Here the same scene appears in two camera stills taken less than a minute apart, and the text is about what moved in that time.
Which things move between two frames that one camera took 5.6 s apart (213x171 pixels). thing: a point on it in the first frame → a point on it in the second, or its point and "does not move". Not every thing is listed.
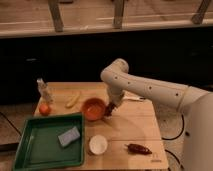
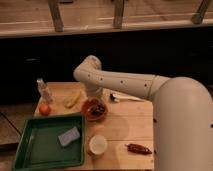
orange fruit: [44, 110] does not move
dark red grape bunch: [109, 108] → [97, 109]
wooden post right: [198, 17] does not move
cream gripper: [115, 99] → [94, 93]
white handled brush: [134, 98] does not move
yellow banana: [73, 100] does not move
